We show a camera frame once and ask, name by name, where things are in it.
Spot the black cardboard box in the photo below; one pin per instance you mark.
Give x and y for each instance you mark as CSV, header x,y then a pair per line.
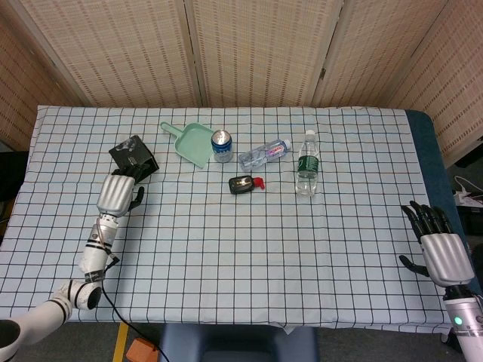
x,y
130,149

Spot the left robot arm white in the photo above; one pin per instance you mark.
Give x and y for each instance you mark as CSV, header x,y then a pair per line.
x,y
96,252

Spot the woven beige folding screen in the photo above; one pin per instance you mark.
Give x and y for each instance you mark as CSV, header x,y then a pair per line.
x,y
245,49

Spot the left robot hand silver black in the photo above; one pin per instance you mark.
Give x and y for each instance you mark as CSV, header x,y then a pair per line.
x,y
115,194

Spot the clear bottle green label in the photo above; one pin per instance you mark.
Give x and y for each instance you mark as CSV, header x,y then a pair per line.
x,y
307,166

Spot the green plastic dustpan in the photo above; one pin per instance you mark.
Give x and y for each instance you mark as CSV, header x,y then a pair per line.
x,y
192,145

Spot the dark blue chair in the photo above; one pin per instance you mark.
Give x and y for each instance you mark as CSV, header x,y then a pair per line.
x,y
237,345

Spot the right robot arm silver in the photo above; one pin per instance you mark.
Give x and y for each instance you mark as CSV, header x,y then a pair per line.
x,y
466,324

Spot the orange block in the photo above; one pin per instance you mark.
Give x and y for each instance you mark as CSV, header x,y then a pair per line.
x,y
139,350

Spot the blue drink can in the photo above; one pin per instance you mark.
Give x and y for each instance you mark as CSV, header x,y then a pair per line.
x,y
222,149

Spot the dark furniture piece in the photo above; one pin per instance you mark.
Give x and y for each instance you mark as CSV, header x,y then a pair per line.
x,y
13,175

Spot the blue padded table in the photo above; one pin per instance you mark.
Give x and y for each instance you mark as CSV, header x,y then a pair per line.
x,y
426,151

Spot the clear bottle pink label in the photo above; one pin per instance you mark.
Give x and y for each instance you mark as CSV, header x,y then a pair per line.
x,y
262,155

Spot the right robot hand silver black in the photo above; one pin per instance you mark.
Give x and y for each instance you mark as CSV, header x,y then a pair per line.
x,y
445,256

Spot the white black checkered tablecloth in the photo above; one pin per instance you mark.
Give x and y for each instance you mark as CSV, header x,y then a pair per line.
x,y
264,245

